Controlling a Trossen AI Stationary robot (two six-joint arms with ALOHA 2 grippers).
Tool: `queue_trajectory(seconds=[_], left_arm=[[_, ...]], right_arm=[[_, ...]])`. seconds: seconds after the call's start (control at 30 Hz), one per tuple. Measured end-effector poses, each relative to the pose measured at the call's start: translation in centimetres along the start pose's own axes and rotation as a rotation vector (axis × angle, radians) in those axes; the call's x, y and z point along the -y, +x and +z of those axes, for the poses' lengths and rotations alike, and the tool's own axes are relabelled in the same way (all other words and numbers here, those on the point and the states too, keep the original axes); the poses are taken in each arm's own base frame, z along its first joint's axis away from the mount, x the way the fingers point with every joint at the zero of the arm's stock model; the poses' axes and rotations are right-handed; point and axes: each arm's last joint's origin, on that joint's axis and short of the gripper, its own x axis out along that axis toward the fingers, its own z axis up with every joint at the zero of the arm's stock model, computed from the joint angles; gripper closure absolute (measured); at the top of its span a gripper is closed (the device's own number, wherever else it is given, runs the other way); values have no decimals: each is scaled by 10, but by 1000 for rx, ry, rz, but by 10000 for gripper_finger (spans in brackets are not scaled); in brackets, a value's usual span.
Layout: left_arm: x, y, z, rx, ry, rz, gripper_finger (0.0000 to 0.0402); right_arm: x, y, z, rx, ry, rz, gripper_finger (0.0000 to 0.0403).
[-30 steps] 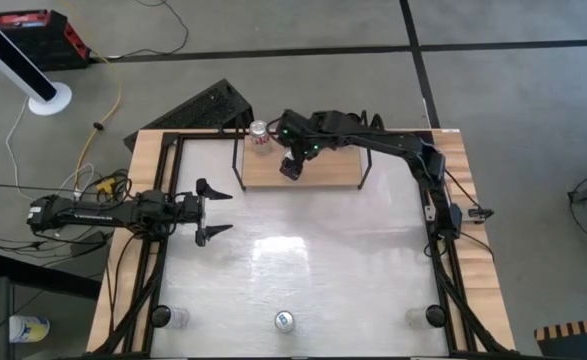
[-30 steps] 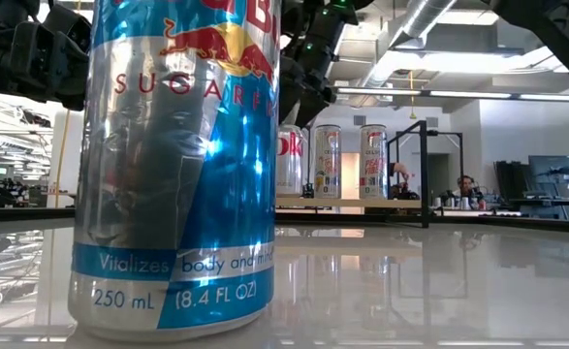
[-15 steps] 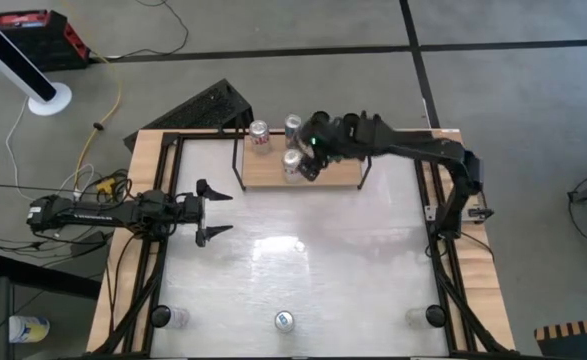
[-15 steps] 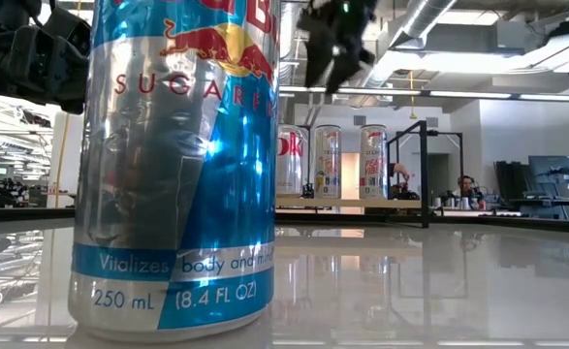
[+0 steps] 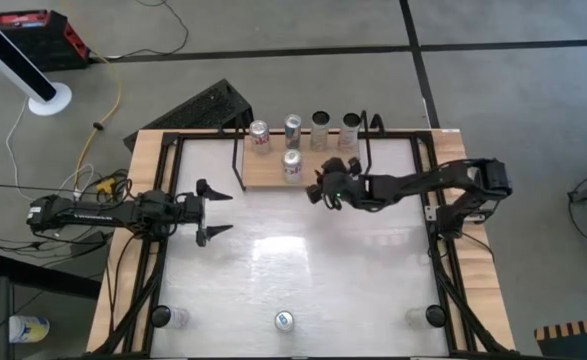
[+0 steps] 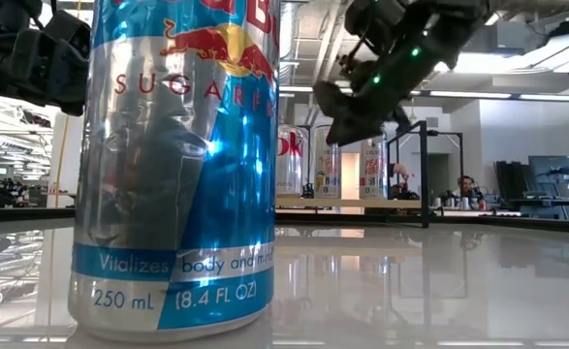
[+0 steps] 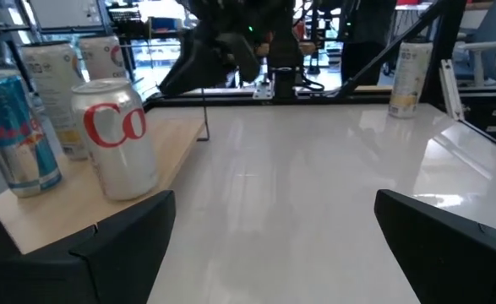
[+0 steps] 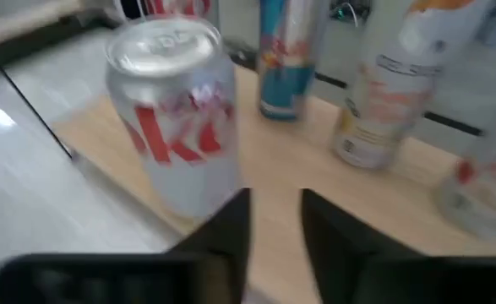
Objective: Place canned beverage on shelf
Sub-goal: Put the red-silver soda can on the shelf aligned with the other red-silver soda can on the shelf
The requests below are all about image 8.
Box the white Celsius can yellow-orange print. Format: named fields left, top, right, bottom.
left=330, top=0, right=492, bottom=171

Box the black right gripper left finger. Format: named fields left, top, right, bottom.
left=0, top=187, right=253, bottom=304

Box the Red Bull Sugarfree can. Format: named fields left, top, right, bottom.
left=256, top=0, right=331, bottom=122

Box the white Celsius Peach Vibe can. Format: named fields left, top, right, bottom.
left=433, top=105, right=496, bottom=242

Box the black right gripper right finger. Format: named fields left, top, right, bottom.
left=299, top=187, right=496, bottom=304

